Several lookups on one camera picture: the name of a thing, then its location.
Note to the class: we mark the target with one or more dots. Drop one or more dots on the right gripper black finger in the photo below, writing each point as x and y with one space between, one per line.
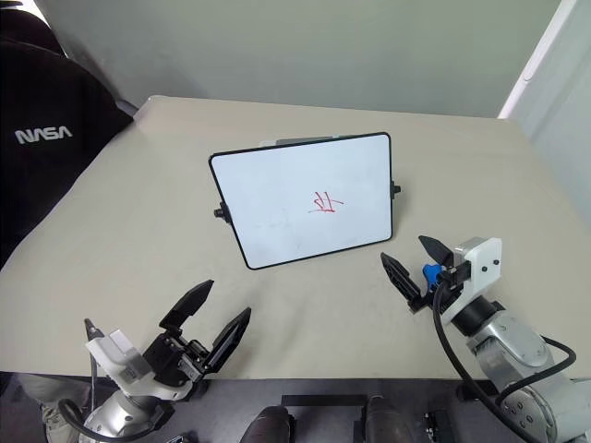
401 277
437 253

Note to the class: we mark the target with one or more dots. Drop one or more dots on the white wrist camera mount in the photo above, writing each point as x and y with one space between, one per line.
115 355
485 263

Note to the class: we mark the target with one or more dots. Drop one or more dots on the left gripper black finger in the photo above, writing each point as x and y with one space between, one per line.
228 339
191 302

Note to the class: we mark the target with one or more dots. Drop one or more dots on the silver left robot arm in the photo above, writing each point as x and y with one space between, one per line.
120 415

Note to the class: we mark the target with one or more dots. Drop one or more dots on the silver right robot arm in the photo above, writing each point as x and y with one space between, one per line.
512 341

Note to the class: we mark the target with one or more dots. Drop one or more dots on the grey patterned trousers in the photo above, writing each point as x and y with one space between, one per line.
51 406

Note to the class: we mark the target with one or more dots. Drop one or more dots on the white door frame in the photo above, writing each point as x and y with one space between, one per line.
531 60

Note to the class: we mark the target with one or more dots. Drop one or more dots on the black-framed tabletop whiteboard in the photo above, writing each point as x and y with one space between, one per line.
277 207

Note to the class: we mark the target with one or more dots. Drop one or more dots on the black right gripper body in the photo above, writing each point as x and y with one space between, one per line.
454 276

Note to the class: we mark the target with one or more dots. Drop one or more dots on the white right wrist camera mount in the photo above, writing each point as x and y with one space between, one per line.
485 263

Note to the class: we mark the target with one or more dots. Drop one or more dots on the dark rounded shape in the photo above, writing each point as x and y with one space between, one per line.
385 420
270 427

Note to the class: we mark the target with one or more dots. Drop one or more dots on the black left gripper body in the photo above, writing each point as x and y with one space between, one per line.
173 357

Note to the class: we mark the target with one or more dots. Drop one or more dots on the person in black NASA hoodie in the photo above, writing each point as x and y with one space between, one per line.
41 175

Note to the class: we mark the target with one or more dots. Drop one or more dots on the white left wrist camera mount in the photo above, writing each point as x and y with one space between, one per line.
115 355

